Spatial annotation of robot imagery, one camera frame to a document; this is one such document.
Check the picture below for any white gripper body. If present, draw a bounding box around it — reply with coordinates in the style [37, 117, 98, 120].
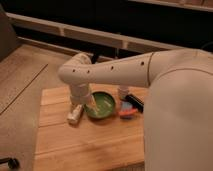
[69, 84, 91, 104]

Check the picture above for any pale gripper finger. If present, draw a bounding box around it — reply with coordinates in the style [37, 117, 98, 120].
[90, 96, 98, 115]

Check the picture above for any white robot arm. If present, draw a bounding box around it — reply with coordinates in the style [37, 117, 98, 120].
[58, 49, 213, 171]

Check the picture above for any green bowl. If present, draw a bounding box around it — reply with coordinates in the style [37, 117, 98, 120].
[84, 91, 116, 119]

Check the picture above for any small white bottle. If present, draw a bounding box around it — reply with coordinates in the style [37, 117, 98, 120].
[67, 104, 84, 125]

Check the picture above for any small cup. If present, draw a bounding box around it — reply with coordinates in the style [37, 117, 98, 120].
[118, 86, 129, 99]

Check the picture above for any blue orange sponge toy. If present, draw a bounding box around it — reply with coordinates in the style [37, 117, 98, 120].
[118, 101, 138, 118]

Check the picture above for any wooden table board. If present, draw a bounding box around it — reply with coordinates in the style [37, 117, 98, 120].
[34, 86, 144, 171]

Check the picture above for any dark cabinet at left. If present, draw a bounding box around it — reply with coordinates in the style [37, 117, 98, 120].
[0, 4, 20, 62]

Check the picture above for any black chair caster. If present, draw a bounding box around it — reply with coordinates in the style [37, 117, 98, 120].
[0, 158, 20, 169]

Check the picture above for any white window ledge rail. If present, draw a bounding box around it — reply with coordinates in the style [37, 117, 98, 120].
[6, 12, 182, 53]

